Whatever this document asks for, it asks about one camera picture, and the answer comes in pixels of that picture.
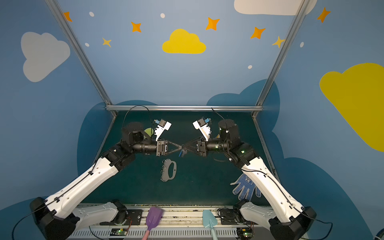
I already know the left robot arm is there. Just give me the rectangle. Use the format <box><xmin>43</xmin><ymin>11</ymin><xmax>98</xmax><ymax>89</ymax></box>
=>
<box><xmin>30</xmin><ymin>120</ymin><xmax>172</xmax><ymax>240</ymax></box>

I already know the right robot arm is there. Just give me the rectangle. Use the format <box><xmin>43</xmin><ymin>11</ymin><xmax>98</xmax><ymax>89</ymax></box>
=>
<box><xmin>184</xmin><ymin>118</ymin><xmax>317</xmax><ymax>240</ymax></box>

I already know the near blue dotted glove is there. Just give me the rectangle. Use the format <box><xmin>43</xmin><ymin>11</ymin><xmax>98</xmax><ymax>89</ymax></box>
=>
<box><xmin>230</xmin><ymin>174</ymin><xmax>262</xmax><ymax>201</ymax></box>

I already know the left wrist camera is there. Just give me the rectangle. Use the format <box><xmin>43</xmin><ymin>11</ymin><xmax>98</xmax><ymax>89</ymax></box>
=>
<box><xmin>154</xmin><ymin>119</ymin><xmax>172</xmax><ymax>141</ymax></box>

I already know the front aluminium rail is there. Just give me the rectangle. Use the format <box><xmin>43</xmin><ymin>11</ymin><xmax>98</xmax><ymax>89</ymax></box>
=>
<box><xmin>67</xmin><ymin>205</ymin><xmax>274</xmax><ymax>240</ymax></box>

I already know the purple toy shovel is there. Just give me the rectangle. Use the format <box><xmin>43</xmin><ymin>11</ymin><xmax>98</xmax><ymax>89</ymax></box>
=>
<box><xmin>142</xmin><ymin>207</ymin><xmax>164</xmax><ymax>240</ymax></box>

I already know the aluminium frame rear bar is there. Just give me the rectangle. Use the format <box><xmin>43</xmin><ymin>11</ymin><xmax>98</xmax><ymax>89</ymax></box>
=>
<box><xmin>106</xmin><ymin>105</ymin><xmax>263</xmax><ymax>112</ymax></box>

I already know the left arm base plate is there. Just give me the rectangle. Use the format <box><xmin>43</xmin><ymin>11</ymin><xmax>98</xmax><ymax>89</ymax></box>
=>
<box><xmin>99</xmin><ymin>209</ymin><xmax>143</xmax><ymax>226</ymax></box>

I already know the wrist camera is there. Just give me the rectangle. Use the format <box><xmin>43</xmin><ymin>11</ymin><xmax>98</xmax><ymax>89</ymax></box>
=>
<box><xmin>154</xmin><ymin>119</ymin><xmax>172</xmax><ymax>141</ymax></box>
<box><xmin>193</xmin><ymin>118</ymin><xmax>211</xmax><ymax>141</ymax></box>

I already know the metal key holder plate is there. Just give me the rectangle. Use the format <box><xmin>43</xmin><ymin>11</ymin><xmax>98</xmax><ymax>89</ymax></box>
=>
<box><xmin>161</xmin><ymin>159</ymin><xmax>177</xmax><ymax>182</ymax></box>

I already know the green trowel wooden handle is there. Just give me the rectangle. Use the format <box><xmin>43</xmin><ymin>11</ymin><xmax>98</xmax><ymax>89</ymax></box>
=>
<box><xmin>144</xmin><ymin>128</ymin><xmax>154</xmax><ymax>139</ymax></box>

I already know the aluminium frame left post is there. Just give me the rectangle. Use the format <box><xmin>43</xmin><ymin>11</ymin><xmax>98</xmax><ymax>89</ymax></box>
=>
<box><xmin>45</xmin><ymin>0</ymin><xmax>113</xmax><ymax>106</ymax></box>

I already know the aluminium frame right post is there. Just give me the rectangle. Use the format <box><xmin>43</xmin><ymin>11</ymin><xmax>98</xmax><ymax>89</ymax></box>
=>
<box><xmin>252</xmin><ymin>0</ymin><xmax>312</xmax><ymax>120</ymax></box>

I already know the teal toy shovel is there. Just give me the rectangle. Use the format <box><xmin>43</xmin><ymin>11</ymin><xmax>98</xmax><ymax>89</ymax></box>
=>
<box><xmin>203</xmin><ymin>210</ymin><xmax>218</xmax><ymax>240</ymax></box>

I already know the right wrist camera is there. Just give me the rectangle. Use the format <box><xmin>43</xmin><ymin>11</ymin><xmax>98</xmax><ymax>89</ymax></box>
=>
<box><xmin>193</xmin><ymin>118</ymin><xmax>211</xmax><ymax>141</ymax></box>

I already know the aluminium frame post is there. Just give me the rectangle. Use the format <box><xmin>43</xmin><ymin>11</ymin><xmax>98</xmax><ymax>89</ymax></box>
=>
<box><xmin>252</xmin><ymin>0</ymin><xmax>312</xmax><ymax>120</ymax></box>
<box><xmin>45</xmin><ymin>0</ymin><xmax>113</xmax><ymax>106</ymax></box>

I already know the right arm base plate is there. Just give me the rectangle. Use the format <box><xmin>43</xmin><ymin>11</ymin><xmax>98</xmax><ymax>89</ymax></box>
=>
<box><xmin>217</xmin><ymin>208</ymin><xmax>254</xmax><ymax>225</ymax></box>

